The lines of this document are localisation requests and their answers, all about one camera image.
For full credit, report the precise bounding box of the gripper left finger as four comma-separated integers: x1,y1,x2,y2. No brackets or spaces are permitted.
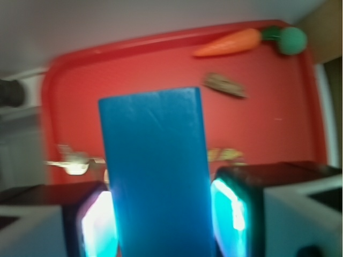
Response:
1,182,118,256

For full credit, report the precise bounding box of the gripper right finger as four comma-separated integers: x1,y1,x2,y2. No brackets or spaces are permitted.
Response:
211,161,342,256

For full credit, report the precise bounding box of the blue wooden block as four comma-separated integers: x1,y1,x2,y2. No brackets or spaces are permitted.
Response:
99,87,215,256

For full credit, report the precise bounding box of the silver key bunch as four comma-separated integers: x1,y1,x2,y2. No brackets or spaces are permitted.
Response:
44,145,109,184

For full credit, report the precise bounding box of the red plastic tray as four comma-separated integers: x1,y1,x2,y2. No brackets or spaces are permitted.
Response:
40,20,328,184

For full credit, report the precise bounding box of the brown wood piece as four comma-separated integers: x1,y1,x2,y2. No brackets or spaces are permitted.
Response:
203,73,247,98

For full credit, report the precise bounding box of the grey toy faucet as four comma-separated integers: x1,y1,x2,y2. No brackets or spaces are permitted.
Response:
1,80,25,108

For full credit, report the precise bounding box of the green rubber ball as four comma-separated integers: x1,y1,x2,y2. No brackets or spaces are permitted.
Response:
278,27,308,55

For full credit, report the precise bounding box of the orange toy carrot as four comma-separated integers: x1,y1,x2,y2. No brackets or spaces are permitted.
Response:
192,26,281,57

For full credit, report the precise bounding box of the braided multicolour rope toy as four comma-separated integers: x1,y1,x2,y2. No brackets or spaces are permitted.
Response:
207,148,245,164

